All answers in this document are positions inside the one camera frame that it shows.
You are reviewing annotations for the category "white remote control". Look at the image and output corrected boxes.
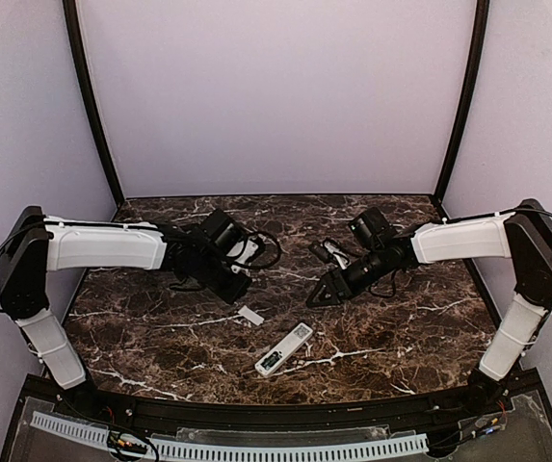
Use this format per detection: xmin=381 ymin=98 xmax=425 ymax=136
xmin=254 ymin=322 xmax=314 ymax=377

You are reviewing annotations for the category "white battery cover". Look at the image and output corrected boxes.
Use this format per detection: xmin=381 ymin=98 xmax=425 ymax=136
xmin=238 ymin=305 xmax=264 ymax=326

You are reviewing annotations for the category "green AAA battery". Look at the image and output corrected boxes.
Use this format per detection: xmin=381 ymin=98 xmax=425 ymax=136
xmin=260 ymin=351 xmax=282 ymax=371

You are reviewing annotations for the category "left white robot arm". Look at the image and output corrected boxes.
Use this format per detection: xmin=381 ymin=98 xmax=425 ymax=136
xmin=0 ymin=206 xmax=264 ymax=390

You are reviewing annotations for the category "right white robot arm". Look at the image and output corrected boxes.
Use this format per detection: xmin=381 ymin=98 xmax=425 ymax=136
xmin=306 ymin=198 xmax=552 ymax=382

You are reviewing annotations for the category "right black camera cable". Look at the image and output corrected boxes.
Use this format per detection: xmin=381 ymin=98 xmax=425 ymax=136
xmin=369 ymin=269 xmax=400 ymax=298

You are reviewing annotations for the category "black camera cable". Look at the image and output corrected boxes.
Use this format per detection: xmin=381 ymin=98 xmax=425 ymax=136
xmin=369 ymin=269 xmax=400 ymax=298
xmin=169 ymin=230 xmax=282 ymax=293

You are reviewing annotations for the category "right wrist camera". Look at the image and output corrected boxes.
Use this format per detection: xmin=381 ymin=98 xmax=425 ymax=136
xmin=307 ymin=206 xmax=400 ymax=269

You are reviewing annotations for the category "left black camera cable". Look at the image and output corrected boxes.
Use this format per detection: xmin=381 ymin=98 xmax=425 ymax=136
xmin=169 ymin=230 xmax=282 ymax=293

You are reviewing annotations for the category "black front rail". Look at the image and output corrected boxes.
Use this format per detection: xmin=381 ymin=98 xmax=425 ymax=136
xmin=58 ymin=387 xmax=481 ymax=434

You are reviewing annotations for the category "white slotted cable duct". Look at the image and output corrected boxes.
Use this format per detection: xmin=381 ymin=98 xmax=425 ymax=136
xmin=30 ymin=411 xmax=431 ymax=461

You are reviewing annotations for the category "left black frame post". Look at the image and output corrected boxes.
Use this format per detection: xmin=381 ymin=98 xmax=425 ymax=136
xmin=62 ymin=0 xmax=125 ymax=208

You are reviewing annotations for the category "black frame post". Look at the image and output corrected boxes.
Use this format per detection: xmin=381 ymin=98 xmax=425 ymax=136
xmin=434 ymin=0 xmax=490 ymax=203
xmin=62 ymin=0 xmax=125 ymax=208

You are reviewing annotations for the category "right black frame post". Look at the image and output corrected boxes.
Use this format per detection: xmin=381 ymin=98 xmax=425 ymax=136
xmin=434 ymin=0 xmax=490 ymax=203

